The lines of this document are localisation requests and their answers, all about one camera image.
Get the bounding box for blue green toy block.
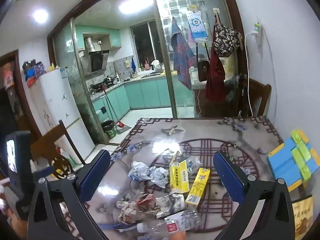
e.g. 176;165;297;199
266;129;318;190

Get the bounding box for floral printed tablecloth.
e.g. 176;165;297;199
82;117;313;240

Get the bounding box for white power cable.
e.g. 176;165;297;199
244;31;254;117

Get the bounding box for red-handled mop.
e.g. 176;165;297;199
101;85;124;128

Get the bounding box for dark red garment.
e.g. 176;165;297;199
205;46;227;103

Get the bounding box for white yellow drink carton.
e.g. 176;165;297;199
169;151;190;194

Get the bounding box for clear plastic film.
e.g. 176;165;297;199
156;149;180;164

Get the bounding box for flattened grey white carton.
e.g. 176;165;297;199
155;193;186;218

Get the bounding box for kitchen window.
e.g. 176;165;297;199
130;21;163;68

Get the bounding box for red wall poster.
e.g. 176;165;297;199
2;61;15;90

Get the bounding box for crumpled blue white wrapper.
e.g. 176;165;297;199
128;160;152;182

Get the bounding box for plain wooden chair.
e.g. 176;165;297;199
240;76;272;118

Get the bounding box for ceiling light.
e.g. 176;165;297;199
32;9;49;23
119;0;153;14

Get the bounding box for clear plastic bottle red label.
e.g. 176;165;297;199
136;209;202;240

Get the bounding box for small clear printed wrapper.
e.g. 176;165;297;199
186;159;203;177

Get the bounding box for crumpled printed tissue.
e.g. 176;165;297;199
116;199;140;224

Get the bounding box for dark kitchen waste bin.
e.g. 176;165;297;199
101;120;117;138

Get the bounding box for blue plastic strip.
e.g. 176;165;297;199
99;222;138;230

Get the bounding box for yellow printed bag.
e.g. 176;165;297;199
291;196;314;239

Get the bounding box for black range hood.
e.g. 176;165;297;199
82;32;112;78

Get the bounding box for white refrigerator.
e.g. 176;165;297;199
30;67;95;164

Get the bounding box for letter patterned bag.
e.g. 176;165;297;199
212;23;243;57

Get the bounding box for stack of colourful packets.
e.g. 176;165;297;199
22;59;46;88

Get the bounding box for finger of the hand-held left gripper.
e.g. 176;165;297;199
32;166;55;180

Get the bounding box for white printed paper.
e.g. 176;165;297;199
149;166;170;188

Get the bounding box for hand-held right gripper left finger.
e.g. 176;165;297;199
27;149;111;240

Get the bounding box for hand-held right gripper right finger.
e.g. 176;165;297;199
213;151;296;240

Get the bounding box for white blue cartoon bag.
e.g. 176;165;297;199
187;11;208;40

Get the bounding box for carved wooden chair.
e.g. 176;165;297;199
30;120;85;180

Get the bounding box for white wall power socket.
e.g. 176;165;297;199
251;22;263;53

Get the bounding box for crumpled red wrapper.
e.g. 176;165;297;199
136;192;160;214

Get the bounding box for teal wall cabinets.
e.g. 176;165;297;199
75;25;123;52

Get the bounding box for blue red plaid cloth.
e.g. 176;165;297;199
170;17;196;90

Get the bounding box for teal base cabinets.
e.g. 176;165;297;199
91;76;195;120

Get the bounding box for brown handbag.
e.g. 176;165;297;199
197;59;210;82

